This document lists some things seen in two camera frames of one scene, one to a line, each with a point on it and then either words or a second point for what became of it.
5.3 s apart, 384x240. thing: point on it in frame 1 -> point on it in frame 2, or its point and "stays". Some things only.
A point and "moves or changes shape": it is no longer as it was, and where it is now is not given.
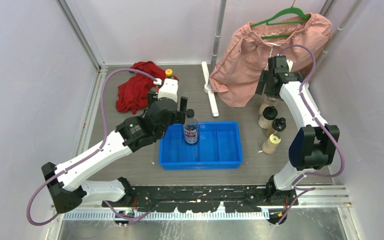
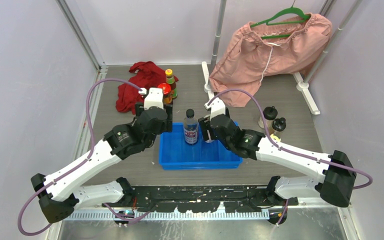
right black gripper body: x=265 y=78 -> x=204 y=126
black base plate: x=195 y=199 stays
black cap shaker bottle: x=267 y=114 stays
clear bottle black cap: x=191 y=128 stays
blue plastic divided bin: x=219 y=147 stays
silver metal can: x=261 y=110 moves or changes shape
